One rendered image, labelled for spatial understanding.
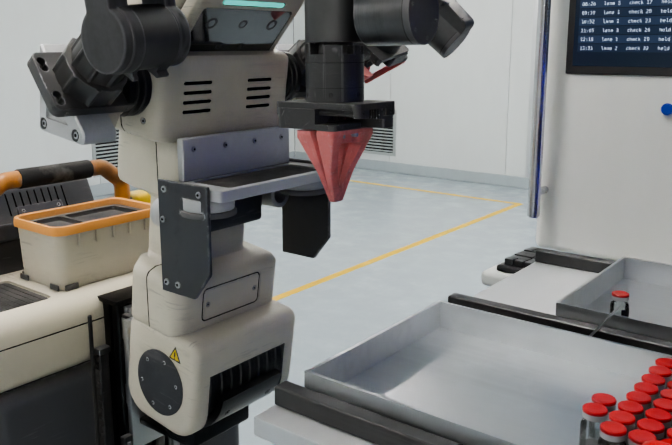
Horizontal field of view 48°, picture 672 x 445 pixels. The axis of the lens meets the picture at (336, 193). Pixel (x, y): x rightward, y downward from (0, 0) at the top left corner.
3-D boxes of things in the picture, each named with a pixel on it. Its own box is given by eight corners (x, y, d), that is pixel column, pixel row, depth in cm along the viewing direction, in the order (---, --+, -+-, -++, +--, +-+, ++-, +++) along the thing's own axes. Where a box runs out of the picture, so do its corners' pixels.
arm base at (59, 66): (107, 58, 102) (24, 59, 92) (134, 20, 97) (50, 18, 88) (133, 111, 100) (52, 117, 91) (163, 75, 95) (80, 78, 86)
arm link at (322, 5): (326, -16, 75) (291, -20, 70) (385, -20, 71) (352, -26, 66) (327, 54, 76) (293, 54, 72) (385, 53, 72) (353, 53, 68)
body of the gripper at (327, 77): (357, 125, 68) (357, 41, 66) (274, 120, 74) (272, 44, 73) (397, 120, 73) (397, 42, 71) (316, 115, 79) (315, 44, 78)
